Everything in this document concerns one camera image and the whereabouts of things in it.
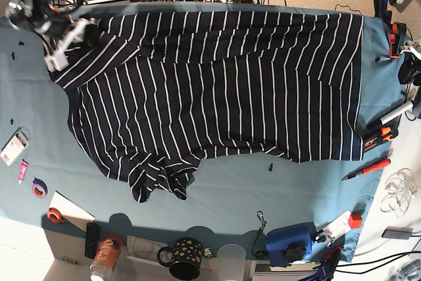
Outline blue box with knob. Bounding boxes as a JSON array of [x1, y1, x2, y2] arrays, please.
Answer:
[[264, 226, 312, 267]]

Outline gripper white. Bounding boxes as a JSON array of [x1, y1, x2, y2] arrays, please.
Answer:
[[44, 18, 101, 71]]

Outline white paper sheet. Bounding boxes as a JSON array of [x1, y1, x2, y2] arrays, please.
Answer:
[[50, 192, 95, 222]]

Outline black remote control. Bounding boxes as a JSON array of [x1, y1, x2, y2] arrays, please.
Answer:
[[85, 222, 101, 259]]

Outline purple tape roll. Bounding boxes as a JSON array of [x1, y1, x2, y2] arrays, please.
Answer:
[[32, 178, 48, 199]]

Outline orange black utility knife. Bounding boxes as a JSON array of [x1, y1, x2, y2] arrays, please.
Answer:
[[364, 126, 399, 152]]

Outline black white marker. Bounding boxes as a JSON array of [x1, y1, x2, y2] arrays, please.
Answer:
[[366, 100, 413, 131]]

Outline red black clamp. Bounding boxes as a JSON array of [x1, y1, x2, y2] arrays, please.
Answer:
[[389, 22, 407, 59]]

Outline orange drink can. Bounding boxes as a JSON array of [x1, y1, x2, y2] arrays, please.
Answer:
[[90, 234, 124, 281]]

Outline small red cube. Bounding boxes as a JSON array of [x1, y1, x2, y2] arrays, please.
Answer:
[[348, 213, 362, 230]]

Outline black lanyard with clip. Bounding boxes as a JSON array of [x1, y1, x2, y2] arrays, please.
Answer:
[[251, 210, 268, 260]]

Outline navy white striped t-shirt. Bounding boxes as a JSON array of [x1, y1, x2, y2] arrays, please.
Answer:
[[50, 11, 364, 203]]

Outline grey flat device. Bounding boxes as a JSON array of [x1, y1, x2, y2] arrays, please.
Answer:
[[382, 227, 412, 240]]

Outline pink glue tube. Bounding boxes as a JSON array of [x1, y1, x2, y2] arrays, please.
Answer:
[[18, 159, 29, 184]]

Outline white cable bundle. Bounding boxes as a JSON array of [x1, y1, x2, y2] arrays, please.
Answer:
[[380, 168, 421, 218]]

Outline orange tape roll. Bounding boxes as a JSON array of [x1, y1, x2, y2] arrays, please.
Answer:
[[47, 207, 64, 224]]

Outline black mug gold leaves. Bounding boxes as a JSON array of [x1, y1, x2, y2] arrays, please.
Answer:
[[157, 238, 204, 280]]

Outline translucent plastic cup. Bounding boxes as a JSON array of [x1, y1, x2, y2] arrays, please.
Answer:
[[217, 244, 246, 281]]

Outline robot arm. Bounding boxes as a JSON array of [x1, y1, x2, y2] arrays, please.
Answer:
[[396, 0, 420, 99], [5, 0, 100, 72]]

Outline clear plastic blister pack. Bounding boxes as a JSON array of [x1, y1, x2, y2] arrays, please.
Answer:
[[1, 126, 31, 166]]

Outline teal table cloth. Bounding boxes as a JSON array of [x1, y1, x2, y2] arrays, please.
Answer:
[[1, 18, 380, 250]]

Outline orange handled screwdriver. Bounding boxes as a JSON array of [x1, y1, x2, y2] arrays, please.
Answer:
[[341, 159, 391, 181]]

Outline white card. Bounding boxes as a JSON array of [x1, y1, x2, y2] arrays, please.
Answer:
[[322, 210, 351, 240]]

